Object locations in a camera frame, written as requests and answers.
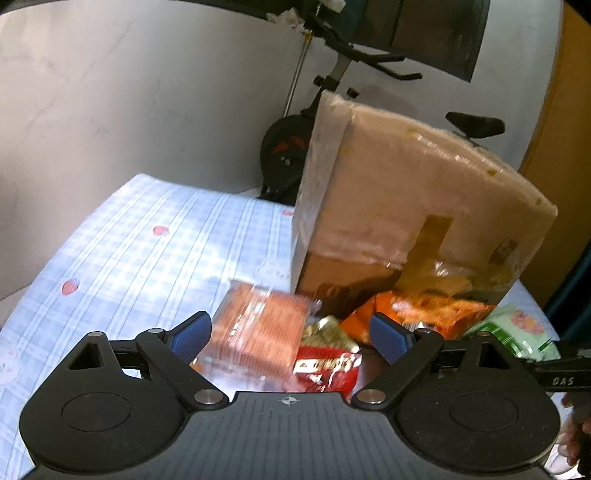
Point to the gold foil snack packet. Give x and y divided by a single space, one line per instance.
330 334

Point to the white plastic bag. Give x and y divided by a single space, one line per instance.
334 3

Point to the person's right hand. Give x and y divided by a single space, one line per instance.
570 443

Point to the black exercise bike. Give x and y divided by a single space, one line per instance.
281 147

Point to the red snack packet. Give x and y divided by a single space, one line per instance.
323 369

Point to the clear orange biscuit packet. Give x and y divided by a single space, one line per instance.
258 332

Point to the large cardboard box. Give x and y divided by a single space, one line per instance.
392 184

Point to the orange wooden panel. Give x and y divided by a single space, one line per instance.
563 161

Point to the green snack packet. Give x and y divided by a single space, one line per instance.
517 330

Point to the blue checked bedsheet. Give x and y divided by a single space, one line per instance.
138 240

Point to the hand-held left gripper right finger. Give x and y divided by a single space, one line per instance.
387 339

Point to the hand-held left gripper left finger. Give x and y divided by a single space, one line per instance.
191 338

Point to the orange chips packet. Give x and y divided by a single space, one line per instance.
429 311

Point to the white crumpled cloth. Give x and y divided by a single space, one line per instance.
284 19

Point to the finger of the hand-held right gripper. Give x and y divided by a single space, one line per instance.
554 377

